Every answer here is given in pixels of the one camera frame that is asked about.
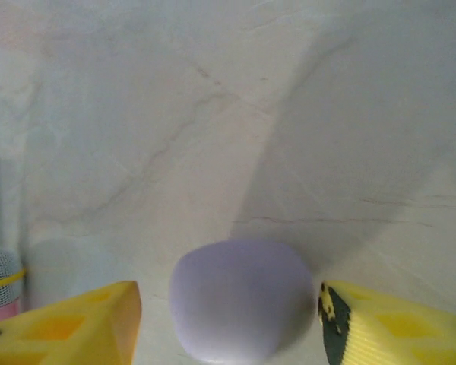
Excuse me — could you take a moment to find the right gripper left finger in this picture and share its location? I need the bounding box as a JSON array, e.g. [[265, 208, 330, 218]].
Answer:
[[0, 280, 142, 365]]

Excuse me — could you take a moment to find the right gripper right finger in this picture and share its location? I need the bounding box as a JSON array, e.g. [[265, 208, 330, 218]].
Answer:
[[318, 280, 456, 365]]

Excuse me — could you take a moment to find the lavender earbud charging case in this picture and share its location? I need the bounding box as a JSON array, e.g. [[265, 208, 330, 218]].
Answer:
[[169, 238, 315, 362]]

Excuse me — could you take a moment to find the pink microphone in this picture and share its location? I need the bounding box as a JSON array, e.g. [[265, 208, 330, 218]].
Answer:
[[0, 246, 27, 332]]

